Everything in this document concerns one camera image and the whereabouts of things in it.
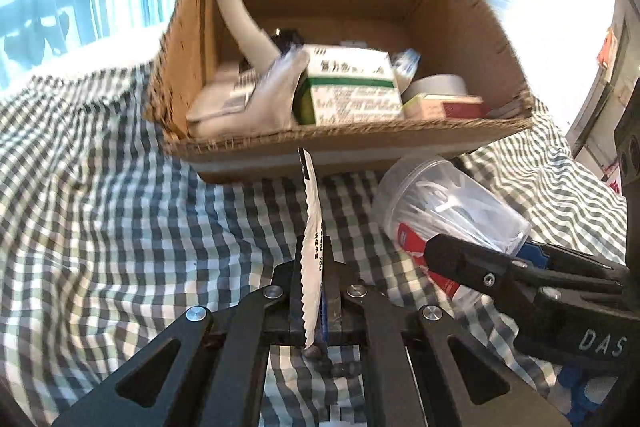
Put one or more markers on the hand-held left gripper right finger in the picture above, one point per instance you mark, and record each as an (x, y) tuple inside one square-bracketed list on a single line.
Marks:
[(332, 307)]

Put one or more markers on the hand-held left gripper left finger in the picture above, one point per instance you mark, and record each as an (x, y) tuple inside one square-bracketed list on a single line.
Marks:
[(295, 307)]

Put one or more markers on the clear jar of floss picks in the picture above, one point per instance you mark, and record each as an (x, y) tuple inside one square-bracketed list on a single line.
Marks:
[(450, 192)]

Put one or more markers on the grey green checked blanket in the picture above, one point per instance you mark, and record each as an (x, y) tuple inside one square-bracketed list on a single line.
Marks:
[(125, 207)]

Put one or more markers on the white sachet with serrated edge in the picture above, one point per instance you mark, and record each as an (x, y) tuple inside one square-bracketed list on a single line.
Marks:
[(314, 227)]

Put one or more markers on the red white flat box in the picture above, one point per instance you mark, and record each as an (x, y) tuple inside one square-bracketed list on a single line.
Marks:
[(450, 108)]

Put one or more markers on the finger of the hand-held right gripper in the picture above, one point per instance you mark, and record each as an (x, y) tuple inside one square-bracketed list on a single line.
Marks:
[(575, 262), (475, 267)]

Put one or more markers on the white crumpled wrapper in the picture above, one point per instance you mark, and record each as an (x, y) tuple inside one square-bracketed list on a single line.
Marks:
[(280, 97)]

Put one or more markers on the white tape roll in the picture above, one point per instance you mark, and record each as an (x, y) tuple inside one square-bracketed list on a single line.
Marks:
[(435, 84)]

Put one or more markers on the cloud print tissue pack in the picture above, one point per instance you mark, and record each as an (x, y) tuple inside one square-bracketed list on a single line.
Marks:
[(406, 64)]

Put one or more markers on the blue white printed cloth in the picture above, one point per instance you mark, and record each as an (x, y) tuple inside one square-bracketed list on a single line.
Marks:
[(585, 382)]

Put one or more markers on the red wall decoration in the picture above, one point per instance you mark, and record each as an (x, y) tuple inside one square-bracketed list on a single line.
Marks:
[(606, 49)]

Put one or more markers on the green white medicine box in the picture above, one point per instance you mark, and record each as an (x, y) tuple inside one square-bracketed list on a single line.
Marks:
[(350, 87)]

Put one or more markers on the white ointment tube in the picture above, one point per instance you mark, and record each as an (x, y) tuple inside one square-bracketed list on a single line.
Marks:
[(235, 92)]

